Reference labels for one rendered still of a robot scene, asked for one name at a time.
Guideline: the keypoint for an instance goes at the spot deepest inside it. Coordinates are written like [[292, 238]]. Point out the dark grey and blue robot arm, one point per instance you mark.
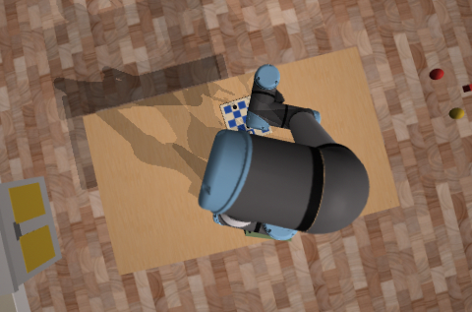
[[278, 183]]

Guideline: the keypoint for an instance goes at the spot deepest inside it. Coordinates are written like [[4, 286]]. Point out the blue and cream chessboard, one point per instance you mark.
[[235, 119]]

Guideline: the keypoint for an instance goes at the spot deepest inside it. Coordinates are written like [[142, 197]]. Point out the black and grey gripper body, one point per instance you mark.
[[278, 97]]

